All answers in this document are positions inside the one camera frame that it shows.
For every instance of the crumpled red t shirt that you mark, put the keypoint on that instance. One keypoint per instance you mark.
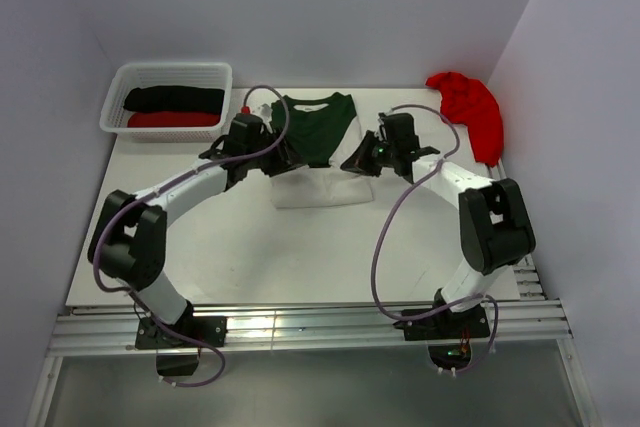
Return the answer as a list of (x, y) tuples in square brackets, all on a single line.
[(468, 102)]

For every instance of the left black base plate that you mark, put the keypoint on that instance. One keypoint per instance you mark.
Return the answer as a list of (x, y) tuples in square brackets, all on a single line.
[(208, 330)]

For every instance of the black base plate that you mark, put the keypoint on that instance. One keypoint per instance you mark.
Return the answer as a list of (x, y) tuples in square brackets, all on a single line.
[(208, 330), (472, 323)]

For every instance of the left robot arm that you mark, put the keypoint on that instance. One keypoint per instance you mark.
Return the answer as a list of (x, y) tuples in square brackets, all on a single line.
[(128, 247)]

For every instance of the aluminium frame rail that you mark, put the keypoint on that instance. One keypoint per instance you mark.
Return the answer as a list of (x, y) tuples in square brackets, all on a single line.
[(199, 244)]

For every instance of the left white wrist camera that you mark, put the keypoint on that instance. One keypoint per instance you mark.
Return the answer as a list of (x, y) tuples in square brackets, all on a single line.
[(263, 110)]

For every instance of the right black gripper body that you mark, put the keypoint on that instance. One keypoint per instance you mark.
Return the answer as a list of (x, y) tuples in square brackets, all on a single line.
[(376, 154)]

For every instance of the white and green t shirt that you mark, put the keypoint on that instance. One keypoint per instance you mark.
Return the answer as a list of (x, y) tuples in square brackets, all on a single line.
[(324, 133)]

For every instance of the rolled red t shirt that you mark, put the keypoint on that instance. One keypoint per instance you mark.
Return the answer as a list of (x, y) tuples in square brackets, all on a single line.
[(168, 119)]

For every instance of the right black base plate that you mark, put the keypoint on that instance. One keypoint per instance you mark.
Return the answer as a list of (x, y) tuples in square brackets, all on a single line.
[(472, 323)]

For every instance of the white plastic basket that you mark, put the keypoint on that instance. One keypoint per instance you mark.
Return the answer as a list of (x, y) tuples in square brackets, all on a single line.
[(114, 118)]

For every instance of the rolled black t shirt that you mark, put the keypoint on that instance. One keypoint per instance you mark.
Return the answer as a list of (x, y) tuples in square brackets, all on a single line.
[(174, 99)]

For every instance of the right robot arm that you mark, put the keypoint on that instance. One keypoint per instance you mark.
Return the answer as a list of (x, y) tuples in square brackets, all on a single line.
[(495, 231)]

